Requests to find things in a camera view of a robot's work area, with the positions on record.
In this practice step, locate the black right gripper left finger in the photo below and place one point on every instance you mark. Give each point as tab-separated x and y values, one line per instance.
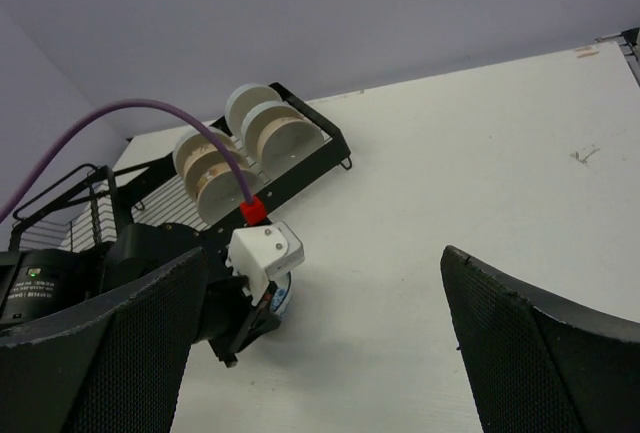
114	363

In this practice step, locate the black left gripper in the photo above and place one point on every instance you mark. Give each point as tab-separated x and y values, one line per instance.
229	321

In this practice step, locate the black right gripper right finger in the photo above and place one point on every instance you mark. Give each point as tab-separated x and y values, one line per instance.
538	362

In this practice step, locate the blue floral white bowl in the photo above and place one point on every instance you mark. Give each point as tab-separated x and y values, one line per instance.
281	296

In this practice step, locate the plain beige bowl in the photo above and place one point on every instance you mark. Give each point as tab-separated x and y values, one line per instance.
285	142

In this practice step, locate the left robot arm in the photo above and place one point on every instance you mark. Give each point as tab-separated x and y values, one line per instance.
38	283

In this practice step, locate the beige bowl colourful flower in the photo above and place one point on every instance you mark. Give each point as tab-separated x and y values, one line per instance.
218	194

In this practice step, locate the beige bowl brown motif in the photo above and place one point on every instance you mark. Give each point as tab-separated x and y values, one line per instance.
200	160

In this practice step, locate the pale blue bowl right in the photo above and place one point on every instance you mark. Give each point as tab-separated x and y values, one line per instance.
259	117

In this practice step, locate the pale blue bowl rear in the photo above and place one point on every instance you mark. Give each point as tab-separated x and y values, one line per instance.
242	100

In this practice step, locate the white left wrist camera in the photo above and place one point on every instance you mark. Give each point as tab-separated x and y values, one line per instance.
263	254

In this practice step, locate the black wire dish rack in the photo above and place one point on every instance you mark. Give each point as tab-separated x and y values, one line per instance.
151	192

